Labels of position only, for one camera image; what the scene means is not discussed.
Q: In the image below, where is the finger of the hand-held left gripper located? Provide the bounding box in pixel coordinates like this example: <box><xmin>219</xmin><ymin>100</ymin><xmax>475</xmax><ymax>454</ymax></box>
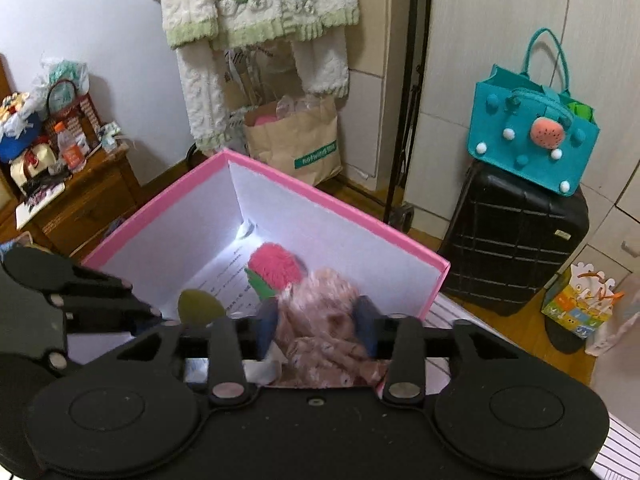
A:
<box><xmin>2</xmin><ymin>246</ymin><xmax>135</xmax><ymax>297</ymax></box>
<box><xmin>47</xmin><ymin>292</ymin><xmax>166</xmax><ymax>336</ymax></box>

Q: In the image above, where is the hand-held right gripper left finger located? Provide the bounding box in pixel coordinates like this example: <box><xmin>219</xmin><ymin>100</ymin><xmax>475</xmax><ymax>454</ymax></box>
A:
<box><xmin>117</xmin><ymin>305</ymin><xmax>279</xmax><ymax>402</ymax></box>

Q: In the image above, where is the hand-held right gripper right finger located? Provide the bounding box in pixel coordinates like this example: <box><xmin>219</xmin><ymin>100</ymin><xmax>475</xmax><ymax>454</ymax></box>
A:
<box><xmin>354</xmin><ymin>297</ymin><xmax>518</xmax><ymax>400</ymax></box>

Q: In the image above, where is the red strawberry plush toy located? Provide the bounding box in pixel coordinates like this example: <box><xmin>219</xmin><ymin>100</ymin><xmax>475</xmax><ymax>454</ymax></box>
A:
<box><xmin>244</xmin><ymin>242</ymin><xmax>305</xmax><ymax>303</ymax></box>

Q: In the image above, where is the olive green plush piece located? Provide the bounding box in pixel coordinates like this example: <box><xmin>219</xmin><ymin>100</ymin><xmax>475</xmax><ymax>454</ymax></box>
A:
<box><xmin>178</xmin><ymin>288</ymin><xmax>226</xmax><ymax>322</ymax></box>

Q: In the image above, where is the pink cardboard box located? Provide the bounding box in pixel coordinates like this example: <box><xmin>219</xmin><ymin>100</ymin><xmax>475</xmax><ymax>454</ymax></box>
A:
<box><xmin>82</xmin><ymin>149</ymin><xmax>451</xmax><ymax>391</ymax></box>

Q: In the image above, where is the white printed paper sheet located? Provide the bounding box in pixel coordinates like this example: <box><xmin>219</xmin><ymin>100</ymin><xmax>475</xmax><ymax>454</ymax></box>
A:
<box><xmin>202</xmin><ymin>244</ymin><xmax>263</xmax><ymax>317</ymax></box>

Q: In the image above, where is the wooden nightstand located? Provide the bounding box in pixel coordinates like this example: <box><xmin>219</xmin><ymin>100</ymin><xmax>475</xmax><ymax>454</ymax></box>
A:
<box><xmin>0</xmin><ymin>145</ymin><xmax>146</xmax><ymax>256</ymax></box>

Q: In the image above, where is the open magazine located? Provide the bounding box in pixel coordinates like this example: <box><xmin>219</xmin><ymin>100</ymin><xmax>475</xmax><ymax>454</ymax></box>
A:
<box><xmin>15</xmin><ymin>182</ymin><xmax>67</xmax><ymax>231</ymax></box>

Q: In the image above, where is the orange drink bottle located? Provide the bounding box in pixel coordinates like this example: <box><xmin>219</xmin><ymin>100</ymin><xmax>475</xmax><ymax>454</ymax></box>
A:
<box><xmin>55</xmin><ymin>121</ymin><xmax>87</xmax><ymax>171</ymax></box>

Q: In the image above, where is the blue white cloth bundle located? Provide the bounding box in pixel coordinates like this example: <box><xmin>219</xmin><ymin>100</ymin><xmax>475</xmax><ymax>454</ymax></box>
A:
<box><xmin>0</xmin><ymin>92</ymin><xmax>43</xmax><ymax>161</ymax></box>

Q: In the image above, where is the black hard suitcase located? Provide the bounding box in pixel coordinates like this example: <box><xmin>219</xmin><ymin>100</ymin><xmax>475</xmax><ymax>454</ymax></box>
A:
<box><xmin>437</xmin><ymin>160</ymin><xmax>590</xmax><ymax>317</ymax></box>

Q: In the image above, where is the brown woven basket bag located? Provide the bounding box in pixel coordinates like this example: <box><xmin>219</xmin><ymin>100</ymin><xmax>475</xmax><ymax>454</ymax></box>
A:
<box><xmin>45</xmin><ymin>80</ymin><xmax>103</xmax><ymax>136</ymax></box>

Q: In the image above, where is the brown paper bag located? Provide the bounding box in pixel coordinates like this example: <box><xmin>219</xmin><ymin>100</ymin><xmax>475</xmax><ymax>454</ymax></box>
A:
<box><xmin>243</xmin><ymin>95</ymin><xmax>343</xmax><ymax>186</ymax></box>

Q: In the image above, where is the black round base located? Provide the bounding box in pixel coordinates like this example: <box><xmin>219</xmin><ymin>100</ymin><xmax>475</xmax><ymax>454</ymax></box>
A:
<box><xmin>545</xmin><ymin>317</ymin><xmax>591</xmax><ymax>354</ymax></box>

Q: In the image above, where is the teal white plastic bag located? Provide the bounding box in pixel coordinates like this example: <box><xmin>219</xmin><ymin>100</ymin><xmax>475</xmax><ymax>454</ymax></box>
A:
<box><xmin>32</xmin><ymin>57</ymin><xmax>90</xmax><ymax>101</ymax></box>

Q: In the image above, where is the colourful paper gift bag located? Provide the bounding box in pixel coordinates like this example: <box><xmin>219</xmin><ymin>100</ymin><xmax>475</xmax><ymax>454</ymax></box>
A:
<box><xmin>541</xmin><ymin>261</ymin><xmax>626</xmax><ymax>341</ymax></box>

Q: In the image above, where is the beige printed tote bag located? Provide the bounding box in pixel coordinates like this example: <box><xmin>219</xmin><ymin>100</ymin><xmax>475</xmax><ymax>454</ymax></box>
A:
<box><xmin>222</xmin><ymin>45</ymin><xmax>301</xmax><ymax>111</ymax></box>

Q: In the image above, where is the teal felt tote bag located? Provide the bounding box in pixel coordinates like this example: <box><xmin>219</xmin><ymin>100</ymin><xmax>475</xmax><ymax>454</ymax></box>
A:
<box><xmin>467</xmin><ymin>28</ymin><xmax>600</xmax><ymax>195</ymax></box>

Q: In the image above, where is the striped pink bed sheet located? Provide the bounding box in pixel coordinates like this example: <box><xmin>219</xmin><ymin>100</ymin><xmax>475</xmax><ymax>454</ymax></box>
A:
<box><xmin>420</xmin><ymin>292</ymin><xmax>640</xmax><ymax>480</ymax></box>

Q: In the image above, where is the white green knitted sweater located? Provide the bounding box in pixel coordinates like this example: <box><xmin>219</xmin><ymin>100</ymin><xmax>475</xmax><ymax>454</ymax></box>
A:
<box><xmin>152</xmin><ymin>0</ymin><xmax>361</xmax><ymax>156</ymax></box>

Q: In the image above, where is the beige wardrobe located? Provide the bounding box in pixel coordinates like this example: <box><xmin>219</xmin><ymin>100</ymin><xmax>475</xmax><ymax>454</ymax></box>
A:
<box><xmin>405</xmin><ymin>0</ymin><xmax>640</xmax><ymax>311</ymax></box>

